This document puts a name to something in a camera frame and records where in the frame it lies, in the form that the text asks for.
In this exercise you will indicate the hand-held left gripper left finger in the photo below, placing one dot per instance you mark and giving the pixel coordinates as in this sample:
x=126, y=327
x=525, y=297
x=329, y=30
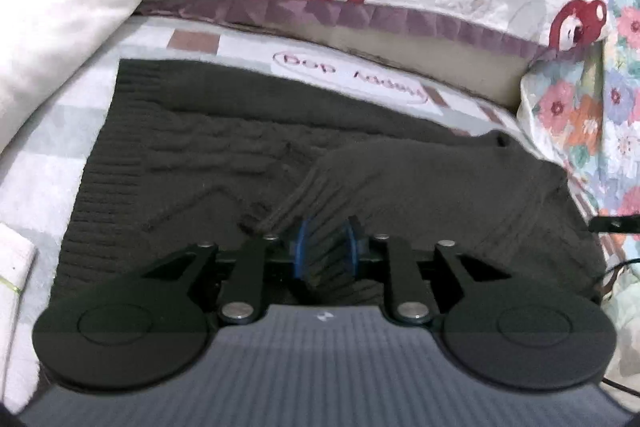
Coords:
x=300, y=252

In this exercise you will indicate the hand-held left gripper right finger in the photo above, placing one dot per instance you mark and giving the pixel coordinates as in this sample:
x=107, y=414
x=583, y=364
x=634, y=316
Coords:
x=356, y=247

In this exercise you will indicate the white folded garment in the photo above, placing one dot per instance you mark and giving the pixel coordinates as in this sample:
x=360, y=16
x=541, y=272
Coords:
x=12, y=297

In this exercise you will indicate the floral blanket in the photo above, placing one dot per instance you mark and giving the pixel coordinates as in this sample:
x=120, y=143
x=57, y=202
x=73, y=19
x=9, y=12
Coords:
x=600, y=107

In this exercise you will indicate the beige bed side panel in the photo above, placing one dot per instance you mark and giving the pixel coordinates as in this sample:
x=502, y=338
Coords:
x=425, y=52

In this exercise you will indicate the white cloth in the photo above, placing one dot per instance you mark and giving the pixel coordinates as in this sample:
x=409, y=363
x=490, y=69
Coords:
x=60, y=32

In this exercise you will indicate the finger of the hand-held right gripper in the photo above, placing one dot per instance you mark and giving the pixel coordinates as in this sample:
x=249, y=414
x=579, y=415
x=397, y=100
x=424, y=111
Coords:
x=615, y=223

